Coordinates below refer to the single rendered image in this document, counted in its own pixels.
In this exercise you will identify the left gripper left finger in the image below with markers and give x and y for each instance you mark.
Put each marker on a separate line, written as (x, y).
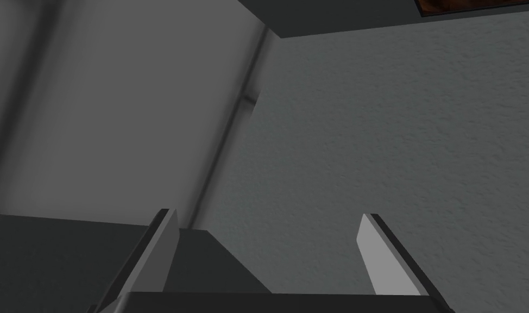
(153, 261)

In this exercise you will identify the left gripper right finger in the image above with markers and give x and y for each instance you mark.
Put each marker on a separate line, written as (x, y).
(388, 265)

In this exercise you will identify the dark grey cabinet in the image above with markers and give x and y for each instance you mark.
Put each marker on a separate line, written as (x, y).
(51, 261)

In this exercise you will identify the pale grey door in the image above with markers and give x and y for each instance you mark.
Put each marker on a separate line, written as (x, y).
(116, 108)

